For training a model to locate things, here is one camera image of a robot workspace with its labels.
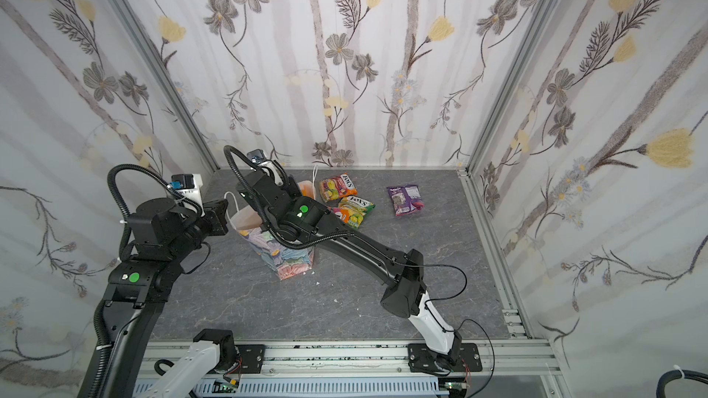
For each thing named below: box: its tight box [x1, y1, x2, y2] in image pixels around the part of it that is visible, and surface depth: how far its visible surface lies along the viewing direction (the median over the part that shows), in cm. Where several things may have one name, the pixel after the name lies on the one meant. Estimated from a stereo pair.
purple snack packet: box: [386, 184, 425, 217], surface depth 109 cm
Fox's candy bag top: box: [318, 173, 358, 203], surface depth 113 cm
